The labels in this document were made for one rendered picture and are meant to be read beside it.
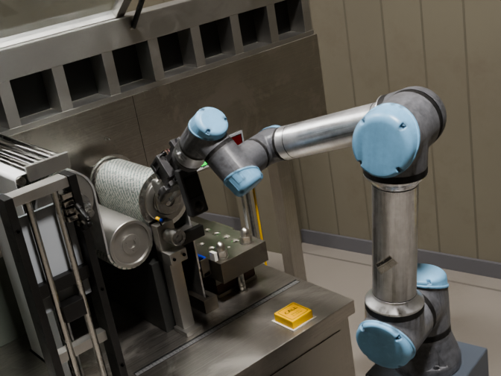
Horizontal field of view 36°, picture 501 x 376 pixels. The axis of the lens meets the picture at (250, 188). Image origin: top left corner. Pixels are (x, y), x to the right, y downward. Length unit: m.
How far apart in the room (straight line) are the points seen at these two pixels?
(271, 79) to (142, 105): 0.49
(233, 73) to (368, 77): 1.50
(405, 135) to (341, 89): 2.62
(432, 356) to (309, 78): 1.23
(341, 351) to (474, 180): 1.82
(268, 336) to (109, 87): 0.81
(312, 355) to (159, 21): 1.02
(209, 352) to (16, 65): 0.87
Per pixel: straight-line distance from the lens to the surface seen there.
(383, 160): 1.34
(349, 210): 4.17
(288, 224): 2.89
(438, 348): 1.70
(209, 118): 1.58
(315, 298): 2.05
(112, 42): 2.17
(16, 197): 1.59
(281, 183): 2.83
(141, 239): 1.91
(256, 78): 2.47
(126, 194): 1.95
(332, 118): 1.57
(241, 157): 1.59
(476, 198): 3.78
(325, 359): 2.06
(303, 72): 2.61
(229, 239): 2.15
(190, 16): 2.31
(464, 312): 3.65
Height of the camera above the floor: 1.93
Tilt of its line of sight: 21 degrees down
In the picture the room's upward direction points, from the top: 10 degrees counter-clockwise
